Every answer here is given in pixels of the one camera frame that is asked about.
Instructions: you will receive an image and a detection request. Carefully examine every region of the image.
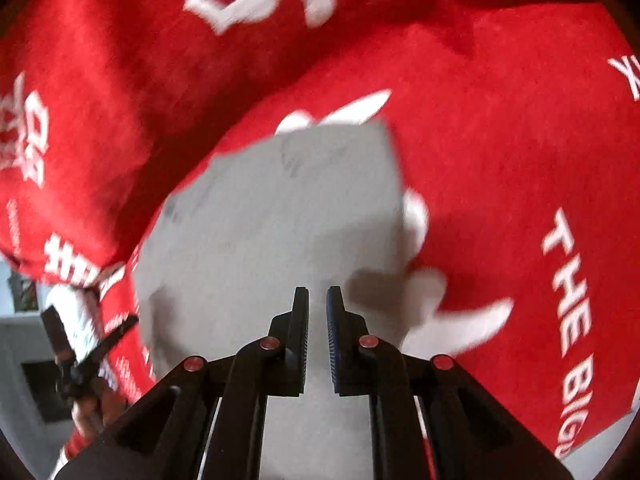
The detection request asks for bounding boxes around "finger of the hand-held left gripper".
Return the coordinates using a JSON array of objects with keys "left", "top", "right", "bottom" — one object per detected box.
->
[
  {"left": 41, "top": 305, "right": 76, "bottom": 368},
  {"left": 75, "top": 314, "right": 140, "bottom": 381}
]

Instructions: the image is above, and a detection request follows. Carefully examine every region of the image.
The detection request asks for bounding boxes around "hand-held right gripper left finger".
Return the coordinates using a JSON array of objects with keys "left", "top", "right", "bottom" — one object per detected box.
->
[{"left": 55, "top": 286, "right": 311, "bottom": 480}]

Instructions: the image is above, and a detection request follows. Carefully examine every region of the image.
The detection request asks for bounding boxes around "grey shirt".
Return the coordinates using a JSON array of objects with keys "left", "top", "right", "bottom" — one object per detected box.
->
[{"left": 132, "top": 119, "right": 407, "bottom": 480}]

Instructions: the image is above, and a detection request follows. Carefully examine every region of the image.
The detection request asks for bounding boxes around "framed wall picture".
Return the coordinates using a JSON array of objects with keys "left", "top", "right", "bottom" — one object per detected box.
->
[{"left": 9, "top": 269, "right": 39, "bottom": 314}]

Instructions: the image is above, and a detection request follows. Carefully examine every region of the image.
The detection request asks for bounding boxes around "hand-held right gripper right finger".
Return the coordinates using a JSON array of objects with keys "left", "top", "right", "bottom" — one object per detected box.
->
[{"left": 326, "top": 285, "right": 576, "bottom": 480}]

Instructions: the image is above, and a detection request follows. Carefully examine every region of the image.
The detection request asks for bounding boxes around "person's left hand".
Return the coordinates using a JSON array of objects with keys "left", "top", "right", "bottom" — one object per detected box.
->
[{"left": 72, "top": 390, "right": 128, "bottom": 441}]

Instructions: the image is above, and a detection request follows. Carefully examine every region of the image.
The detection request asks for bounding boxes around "red printed blanket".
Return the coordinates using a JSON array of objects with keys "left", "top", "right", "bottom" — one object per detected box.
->
[{"left": 0, "top": 0, "right": 640, "bottom": 461}]

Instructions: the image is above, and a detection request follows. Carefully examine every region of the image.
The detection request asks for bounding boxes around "dark cabinet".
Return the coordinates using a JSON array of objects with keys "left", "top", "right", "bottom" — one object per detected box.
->
[{"left": 21, "top": 360, "right": 76, "bottom": 422}]

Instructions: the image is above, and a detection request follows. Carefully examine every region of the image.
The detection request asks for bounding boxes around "person's left forearm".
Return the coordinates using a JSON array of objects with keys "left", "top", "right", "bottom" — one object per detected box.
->
[{"left": 49, "top": 430, "right": 95, "bottom": 479}]

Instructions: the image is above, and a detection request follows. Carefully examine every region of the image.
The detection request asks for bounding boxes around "white quilted cloth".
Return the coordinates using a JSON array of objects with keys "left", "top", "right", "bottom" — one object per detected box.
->
[{"left": 47, "top": 284, "right": 103, "bottom": 361}]

